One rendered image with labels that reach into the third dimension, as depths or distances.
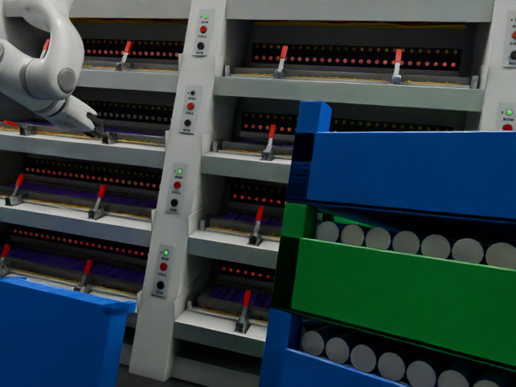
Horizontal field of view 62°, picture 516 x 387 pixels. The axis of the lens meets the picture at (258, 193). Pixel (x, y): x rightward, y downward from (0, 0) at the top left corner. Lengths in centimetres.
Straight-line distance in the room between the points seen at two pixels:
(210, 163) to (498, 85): 64
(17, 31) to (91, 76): 38
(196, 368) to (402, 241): 86
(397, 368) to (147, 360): 85
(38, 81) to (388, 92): 71
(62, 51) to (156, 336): 65
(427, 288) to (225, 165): 79
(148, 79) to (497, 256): 101
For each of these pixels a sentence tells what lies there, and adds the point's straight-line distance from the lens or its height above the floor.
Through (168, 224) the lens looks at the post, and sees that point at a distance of 106.
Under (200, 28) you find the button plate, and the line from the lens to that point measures 115.
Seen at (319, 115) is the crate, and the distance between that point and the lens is 33.
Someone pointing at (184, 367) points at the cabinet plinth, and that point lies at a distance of 111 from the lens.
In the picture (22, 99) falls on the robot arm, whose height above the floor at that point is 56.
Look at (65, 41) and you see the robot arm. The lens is 92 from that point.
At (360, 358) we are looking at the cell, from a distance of 32.
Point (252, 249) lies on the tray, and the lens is 98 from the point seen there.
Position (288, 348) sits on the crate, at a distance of 33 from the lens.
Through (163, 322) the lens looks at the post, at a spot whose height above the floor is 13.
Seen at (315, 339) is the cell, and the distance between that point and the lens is 33.
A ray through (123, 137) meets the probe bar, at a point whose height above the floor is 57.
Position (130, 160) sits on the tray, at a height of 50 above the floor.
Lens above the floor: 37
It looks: 5 degrees up
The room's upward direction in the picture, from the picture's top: 9 degrees clockwise
